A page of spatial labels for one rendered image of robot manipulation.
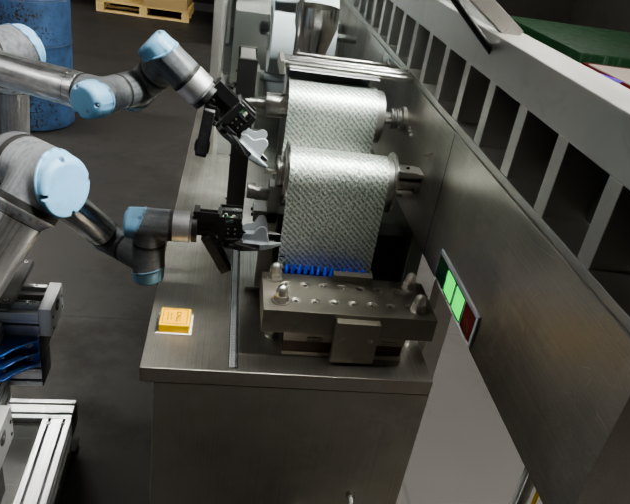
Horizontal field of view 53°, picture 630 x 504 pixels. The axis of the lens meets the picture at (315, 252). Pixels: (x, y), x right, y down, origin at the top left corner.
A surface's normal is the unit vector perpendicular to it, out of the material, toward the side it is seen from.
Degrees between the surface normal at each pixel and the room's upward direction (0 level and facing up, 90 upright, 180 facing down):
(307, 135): 92
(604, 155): 90
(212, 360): 0
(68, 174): 84
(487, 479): 0
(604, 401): 90
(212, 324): 0
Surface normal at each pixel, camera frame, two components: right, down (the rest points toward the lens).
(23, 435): 0.14, -0.86
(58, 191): 0.87, 0.26
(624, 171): -0.98, -0.08
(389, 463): 0.09, 0.50
